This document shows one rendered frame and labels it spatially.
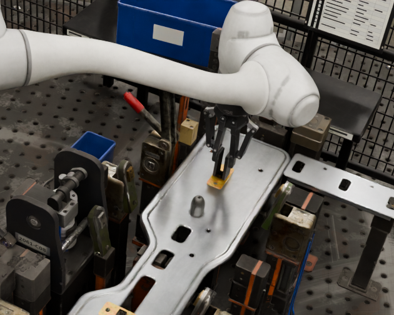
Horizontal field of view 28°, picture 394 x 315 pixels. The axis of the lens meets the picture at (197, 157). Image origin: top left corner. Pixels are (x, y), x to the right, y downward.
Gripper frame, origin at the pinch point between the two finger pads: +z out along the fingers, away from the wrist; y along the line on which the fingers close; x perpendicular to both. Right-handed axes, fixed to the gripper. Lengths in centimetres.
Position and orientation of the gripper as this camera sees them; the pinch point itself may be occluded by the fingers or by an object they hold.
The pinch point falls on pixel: (222, 163)
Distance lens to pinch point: 181.7
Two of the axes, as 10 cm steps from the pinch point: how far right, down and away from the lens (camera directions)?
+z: -1.2, 7.6, 6.4
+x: 4.3, -5.5, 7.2
